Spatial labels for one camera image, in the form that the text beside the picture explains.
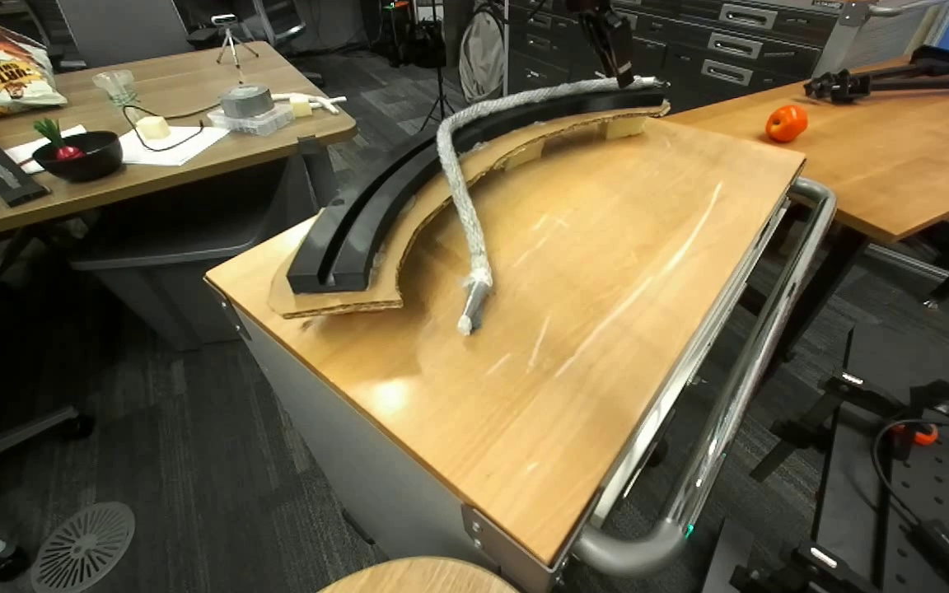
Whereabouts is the chrome cart handle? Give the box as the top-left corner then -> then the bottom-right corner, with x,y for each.
574,178 -> 835,575

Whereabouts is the white floor fan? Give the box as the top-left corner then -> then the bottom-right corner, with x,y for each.
29,500 -> 135,593

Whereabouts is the black bowl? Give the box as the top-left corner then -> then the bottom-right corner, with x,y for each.
31,133 -> 123,182

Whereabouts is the wooden desk right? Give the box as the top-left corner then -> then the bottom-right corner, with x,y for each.
677,82 -> 949,241

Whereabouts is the grey round device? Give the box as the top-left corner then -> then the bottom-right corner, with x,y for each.
217,86 -> 274,133

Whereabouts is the wooden desk left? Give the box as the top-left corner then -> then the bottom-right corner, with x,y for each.
0,43 -> 357,233

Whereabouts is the wooden desk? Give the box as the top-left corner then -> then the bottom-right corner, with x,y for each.
0,43 -> 357,233
677,82 -> 949,241

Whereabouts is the grey cart cabinet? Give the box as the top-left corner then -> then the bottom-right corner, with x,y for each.
203,275 -> 608,593

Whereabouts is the orange ball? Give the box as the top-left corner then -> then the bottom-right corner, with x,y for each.
763,104 -> 807,146

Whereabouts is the black stand with orange clamp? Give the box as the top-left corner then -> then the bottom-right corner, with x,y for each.
732,371 -> 949,593

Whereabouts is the white braided rope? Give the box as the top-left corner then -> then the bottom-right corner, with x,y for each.
432,73 -> 664,338

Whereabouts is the black tool on desk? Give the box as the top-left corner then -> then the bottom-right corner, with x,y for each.
802,47 -> 949,104

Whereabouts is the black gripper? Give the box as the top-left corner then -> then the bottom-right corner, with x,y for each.
569,0 -> 633,82

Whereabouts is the round wooden stool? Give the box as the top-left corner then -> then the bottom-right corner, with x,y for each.
320,557 -> 518,593

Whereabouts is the office chair base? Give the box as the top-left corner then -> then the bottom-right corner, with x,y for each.
0,405 -> 96,583

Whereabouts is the chips bag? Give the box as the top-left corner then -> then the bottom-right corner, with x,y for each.
0,23 -> 65,115

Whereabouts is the curved black board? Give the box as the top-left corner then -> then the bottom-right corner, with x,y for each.
287,77 -> 664,294

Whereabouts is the grey drawer cabinet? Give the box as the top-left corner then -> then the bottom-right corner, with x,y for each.
503,0 -> 943,110

